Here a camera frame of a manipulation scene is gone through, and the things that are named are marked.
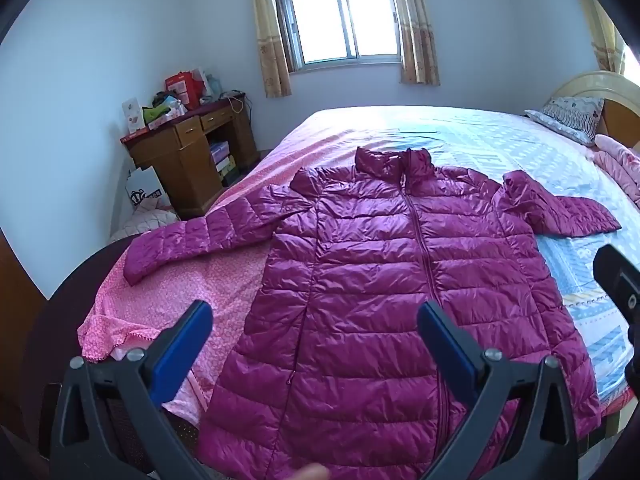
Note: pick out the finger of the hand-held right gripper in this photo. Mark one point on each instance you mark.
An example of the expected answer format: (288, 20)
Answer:
(617, 280)
(634, 365)

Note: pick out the blue patterned bedsheet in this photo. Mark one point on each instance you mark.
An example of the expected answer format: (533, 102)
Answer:
(500, 135)

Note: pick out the patterned pillow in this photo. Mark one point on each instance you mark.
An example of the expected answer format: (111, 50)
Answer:
(570, 117)

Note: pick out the green bag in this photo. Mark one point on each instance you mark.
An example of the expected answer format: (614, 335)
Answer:
(157, 110)

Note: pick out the pink floral bedsheet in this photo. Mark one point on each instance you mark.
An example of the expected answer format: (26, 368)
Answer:
(235, 280)

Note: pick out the dark wooden footboard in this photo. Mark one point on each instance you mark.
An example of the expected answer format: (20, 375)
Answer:
(65, 300)

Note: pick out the magenta puffer jacket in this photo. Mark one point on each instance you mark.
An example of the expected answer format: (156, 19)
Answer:
(375, 285)

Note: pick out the white plastic bag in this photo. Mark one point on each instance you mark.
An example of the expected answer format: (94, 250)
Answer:
(201, 82)

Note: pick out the folded pink quilt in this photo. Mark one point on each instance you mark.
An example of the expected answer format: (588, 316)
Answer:
(620, 165)

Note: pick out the stacked boxes in desk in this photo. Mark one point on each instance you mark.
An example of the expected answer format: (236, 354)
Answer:
(222, 157)

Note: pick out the brown wooden desk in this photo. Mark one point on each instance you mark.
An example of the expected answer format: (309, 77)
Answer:
(180, 160)

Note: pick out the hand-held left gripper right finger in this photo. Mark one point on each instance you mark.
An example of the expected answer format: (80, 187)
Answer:
(445, 350)

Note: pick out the red box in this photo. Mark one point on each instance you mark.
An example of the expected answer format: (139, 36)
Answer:
(181, 89)

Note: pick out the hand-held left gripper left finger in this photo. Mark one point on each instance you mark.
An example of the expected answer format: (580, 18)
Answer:
(185, 345)

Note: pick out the cream wooden headboard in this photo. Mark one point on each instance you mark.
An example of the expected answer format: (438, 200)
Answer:
(585, 87)

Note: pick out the person's left hand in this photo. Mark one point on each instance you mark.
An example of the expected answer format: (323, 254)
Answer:
(311, 473)

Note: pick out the sliding glass window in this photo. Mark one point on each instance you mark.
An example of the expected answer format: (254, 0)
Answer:
(340, 20)

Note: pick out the beige patterned curtain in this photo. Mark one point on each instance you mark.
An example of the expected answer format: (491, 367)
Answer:
(415, 35)
(602, 35)
(270, 45)

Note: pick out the white upright box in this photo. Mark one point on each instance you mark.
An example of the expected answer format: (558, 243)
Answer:
(133, 116)

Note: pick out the white printed paper bag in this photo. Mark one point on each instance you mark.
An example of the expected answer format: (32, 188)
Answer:
(145, 190)

